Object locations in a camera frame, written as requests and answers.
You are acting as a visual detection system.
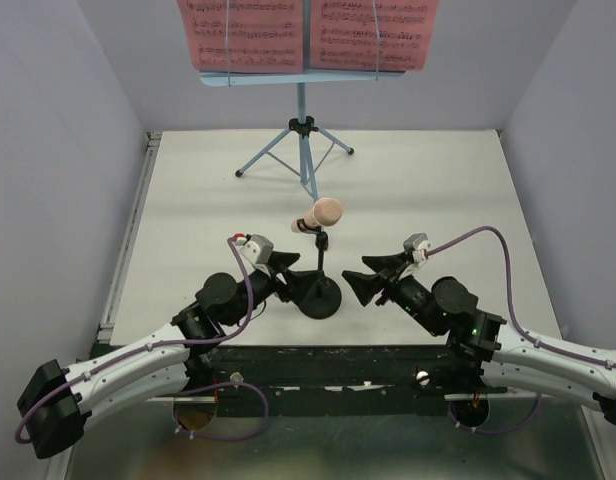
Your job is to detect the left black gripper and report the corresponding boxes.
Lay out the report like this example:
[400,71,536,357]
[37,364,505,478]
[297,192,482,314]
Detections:
[224,251,321,327]

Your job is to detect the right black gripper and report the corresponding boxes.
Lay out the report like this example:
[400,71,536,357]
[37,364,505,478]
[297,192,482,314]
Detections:
[341,250,443,335]

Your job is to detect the black microphone stand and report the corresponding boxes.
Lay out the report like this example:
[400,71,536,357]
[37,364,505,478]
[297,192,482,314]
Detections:
[298,228,342,320]

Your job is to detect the pink microphone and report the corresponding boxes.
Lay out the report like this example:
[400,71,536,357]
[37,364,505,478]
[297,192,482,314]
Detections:
[291,198,343,234]

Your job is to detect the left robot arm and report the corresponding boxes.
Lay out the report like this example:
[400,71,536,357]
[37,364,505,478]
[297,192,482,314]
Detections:
[14,239,301,459]

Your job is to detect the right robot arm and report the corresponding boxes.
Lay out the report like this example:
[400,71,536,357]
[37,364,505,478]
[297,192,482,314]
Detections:
[342,254,616,426]

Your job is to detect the blue music stand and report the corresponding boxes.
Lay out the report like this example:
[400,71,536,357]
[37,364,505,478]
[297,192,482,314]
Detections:
[199,68,404,202]

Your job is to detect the metal front plate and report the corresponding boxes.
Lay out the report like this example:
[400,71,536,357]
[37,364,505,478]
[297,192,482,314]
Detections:
[46,394,616,479]

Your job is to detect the left pink sheet music page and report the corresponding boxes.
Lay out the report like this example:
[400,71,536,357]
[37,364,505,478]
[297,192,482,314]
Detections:
[177,0,304,74]

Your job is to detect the pink sheet music page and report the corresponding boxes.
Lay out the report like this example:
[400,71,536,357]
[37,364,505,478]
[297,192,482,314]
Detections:
[177,0,304,74]
[309,0,439,73]

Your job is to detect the right pink sheet music page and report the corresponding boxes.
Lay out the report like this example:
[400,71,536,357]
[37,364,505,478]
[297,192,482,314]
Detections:
[309,0,439,73]

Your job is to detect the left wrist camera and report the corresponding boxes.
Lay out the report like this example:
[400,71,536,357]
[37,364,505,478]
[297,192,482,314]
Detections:
[239,234,274,265]

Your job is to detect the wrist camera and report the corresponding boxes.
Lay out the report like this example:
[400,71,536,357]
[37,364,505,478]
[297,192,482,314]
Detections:
[239,234,274,265]
[403,233,431,264]

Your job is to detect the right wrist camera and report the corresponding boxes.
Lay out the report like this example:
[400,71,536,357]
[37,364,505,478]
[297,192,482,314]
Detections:
[403,233,431,264]

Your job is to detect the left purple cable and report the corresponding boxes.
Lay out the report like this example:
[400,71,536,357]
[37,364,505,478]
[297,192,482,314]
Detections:
[13,234,269,445]

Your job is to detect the purple cable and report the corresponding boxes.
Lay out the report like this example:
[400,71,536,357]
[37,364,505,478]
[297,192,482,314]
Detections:
[421,226,616,435]
[13,234,269,445]

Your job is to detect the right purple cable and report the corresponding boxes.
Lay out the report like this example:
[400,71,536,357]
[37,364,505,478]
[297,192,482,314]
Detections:
[421,226,616,435]

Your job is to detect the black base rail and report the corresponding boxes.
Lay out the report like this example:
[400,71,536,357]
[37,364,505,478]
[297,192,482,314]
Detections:
[175,345,491,418]

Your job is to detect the left aluminium edge rail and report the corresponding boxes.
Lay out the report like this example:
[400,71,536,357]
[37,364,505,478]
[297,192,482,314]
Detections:
[95,132,163,344]

